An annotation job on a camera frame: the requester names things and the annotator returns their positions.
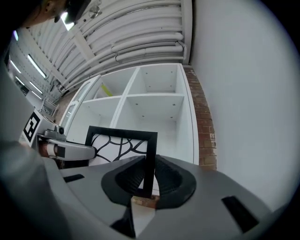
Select round metal ceiling fixture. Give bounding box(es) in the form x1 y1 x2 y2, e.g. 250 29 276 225
89 5 103 19

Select black picture frame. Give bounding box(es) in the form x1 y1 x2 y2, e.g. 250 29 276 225
84 126 158 199

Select white arched glass cabinet door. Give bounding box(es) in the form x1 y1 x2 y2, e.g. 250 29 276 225
58 74 103 141

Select yellow-green strip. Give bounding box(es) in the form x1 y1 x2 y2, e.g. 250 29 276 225
100 83 113 97

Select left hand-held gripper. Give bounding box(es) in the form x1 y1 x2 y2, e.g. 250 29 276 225
22 110 96 161

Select white cube shelf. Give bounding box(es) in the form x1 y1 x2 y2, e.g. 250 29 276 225
58 63 200 166

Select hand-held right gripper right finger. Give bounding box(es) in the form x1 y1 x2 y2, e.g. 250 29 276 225
135 154 274 240

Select small grey gripper camera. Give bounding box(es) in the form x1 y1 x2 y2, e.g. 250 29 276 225
43 126 68 141

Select white ceiling pipes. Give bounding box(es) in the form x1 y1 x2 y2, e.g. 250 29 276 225
63 0 189 90

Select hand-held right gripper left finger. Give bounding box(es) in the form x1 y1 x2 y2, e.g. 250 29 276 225
58 155 146 238

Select black head-worn camera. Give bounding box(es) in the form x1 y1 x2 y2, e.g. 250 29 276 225
55 0 92 24

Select long fluorescent ceiling light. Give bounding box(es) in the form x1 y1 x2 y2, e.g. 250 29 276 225
29 81 44 95
27 53 47 79
9 60 22 75

